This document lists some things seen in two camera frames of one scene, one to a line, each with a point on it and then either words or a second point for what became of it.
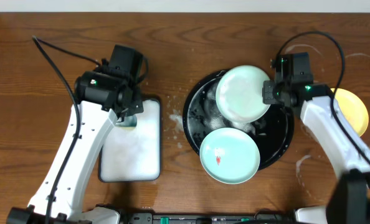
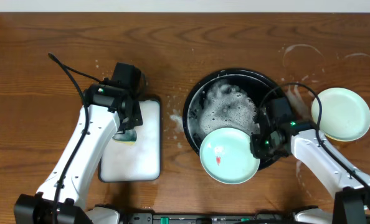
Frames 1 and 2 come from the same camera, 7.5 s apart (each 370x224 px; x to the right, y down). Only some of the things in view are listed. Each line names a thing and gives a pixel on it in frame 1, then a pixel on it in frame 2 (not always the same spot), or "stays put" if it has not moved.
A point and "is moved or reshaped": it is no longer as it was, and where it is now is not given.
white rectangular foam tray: [134, 155] stays put
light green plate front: [230, 155] stays put
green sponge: [130, 121] is moved or reshaped
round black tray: [274, 130] stays put
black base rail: [268, 217] stays put
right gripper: [267, 98] to [258, 150]
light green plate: [240, 94] to [345, 115]
